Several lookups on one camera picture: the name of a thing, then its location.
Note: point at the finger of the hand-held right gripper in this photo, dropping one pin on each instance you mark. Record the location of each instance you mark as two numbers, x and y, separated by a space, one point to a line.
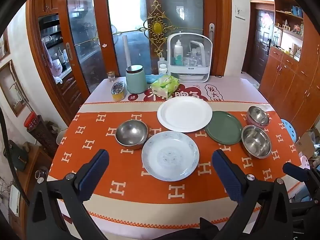
296 172

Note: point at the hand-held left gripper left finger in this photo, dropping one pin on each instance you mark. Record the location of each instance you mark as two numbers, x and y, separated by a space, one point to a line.
96 170

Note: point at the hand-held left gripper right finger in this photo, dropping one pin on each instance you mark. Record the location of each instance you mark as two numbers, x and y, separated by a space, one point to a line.
225 172

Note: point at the green plate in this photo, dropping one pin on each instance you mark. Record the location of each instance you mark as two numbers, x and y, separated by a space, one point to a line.
223 127

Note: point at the large steel bowl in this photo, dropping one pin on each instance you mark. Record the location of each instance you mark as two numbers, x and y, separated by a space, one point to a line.
131 133

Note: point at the blue patterned white plate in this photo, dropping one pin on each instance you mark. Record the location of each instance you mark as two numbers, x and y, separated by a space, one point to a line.
170 157

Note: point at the pink steel bowl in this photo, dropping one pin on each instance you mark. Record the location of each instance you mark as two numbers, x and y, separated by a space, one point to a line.
257 115

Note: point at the cardboard box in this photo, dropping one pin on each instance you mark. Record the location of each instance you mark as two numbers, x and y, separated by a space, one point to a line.
306 143

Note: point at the blue plastic stool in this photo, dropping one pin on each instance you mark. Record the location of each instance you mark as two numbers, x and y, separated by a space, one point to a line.
288 130

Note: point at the white bucket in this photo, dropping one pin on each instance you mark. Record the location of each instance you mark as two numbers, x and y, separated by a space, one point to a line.
62 136

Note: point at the red-lidded dark container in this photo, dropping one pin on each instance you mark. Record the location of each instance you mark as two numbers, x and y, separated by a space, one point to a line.
42 135

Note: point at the wooden side table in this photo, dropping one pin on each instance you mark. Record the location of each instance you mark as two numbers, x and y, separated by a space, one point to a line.
32 160

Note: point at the yellow can with foil lid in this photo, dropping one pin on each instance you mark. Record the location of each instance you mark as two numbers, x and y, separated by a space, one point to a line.
118 91

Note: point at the red lid jar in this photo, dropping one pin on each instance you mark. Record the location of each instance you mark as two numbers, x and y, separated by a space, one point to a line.
31 120

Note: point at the wooden glass display cabinet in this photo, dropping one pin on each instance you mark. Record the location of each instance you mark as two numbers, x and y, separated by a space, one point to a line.
70 90

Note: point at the white flat device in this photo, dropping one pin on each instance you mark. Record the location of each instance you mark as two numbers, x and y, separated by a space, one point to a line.
14 200

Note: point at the wooden shelf cabinet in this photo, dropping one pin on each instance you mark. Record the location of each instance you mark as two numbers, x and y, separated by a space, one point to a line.
287 80

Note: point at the small glass jar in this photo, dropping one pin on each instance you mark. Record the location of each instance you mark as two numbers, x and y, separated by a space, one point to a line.
111 77

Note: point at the teal canister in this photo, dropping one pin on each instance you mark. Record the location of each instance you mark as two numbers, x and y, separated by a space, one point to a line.
136 82

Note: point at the green tissue pack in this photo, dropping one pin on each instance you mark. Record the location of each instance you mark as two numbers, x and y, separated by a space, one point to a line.
165 85

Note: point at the blue face mask pack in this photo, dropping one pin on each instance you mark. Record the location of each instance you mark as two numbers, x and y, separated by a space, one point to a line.
151 78

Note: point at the pink ceramic pot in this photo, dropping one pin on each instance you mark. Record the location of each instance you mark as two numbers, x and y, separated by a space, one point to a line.
56 67

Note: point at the clear plastic bottle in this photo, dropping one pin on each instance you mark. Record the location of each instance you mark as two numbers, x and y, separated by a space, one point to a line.
193 57

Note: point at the white pill bottle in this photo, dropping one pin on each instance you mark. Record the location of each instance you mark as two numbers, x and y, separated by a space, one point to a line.
163 70

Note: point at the white paper roll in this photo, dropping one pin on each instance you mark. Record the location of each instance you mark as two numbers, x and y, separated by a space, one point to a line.
126 52

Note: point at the clear squeeze bottle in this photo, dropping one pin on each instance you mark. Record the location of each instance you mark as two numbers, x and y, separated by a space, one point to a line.
161 61

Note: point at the wooden glass sliding door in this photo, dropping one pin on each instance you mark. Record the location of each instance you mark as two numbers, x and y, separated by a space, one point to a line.
82 42
98 17

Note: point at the white teal lotion bottle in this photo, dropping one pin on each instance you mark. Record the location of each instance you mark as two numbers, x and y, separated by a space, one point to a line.
178 52

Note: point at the brown entrance door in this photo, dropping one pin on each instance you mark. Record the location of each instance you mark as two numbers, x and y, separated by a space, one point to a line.
262 42

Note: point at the gold metal ornament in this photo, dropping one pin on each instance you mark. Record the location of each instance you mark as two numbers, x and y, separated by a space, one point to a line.
157 26

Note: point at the wooden picture frame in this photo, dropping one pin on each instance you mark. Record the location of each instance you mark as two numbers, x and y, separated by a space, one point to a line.
12 90

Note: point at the white light switch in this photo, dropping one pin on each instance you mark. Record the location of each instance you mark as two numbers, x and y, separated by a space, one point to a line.
240 12

